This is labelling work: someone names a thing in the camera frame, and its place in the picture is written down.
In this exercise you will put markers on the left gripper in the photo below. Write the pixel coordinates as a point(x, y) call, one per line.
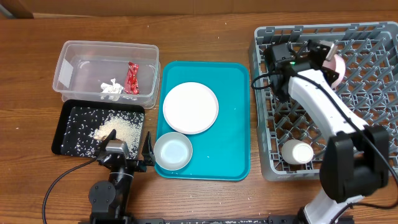
point(148, 155)

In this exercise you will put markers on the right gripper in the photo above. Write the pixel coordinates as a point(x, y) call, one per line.
point(328, 73)

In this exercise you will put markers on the pink shallow bowl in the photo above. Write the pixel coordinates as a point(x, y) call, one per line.
point(338, 65)

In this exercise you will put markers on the grey metal bowl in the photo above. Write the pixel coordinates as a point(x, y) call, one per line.
point(173, 151)

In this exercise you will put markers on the rice food waste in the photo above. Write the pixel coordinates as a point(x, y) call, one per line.
point(87, 127)

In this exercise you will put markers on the white napkin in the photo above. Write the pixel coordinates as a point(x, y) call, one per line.
point(111, 88)

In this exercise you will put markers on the red snack wrapper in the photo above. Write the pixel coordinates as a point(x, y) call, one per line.
point(131, 85)

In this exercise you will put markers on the white cup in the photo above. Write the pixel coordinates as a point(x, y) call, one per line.
point(297, 152)

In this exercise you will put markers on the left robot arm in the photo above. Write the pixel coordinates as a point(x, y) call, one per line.
point(109, 198)

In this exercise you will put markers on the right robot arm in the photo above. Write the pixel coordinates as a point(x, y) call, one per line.
point(355, 162)

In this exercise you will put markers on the black tray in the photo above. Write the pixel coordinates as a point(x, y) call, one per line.
point(66, 111)

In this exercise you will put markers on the white dinner plate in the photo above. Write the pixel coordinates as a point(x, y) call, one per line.
point(190, 108)

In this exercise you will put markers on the clear plastic bin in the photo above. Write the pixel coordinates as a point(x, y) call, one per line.
point(87, 69)

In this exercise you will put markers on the teal serving tray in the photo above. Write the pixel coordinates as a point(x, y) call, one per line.
point(223, 151)

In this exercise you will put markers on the grey dish rack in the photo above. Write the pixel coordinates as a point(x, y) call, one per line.
point(369, 89)

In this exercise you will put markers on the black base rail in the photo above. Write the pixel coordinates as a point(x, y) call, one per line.
point(273, 219)

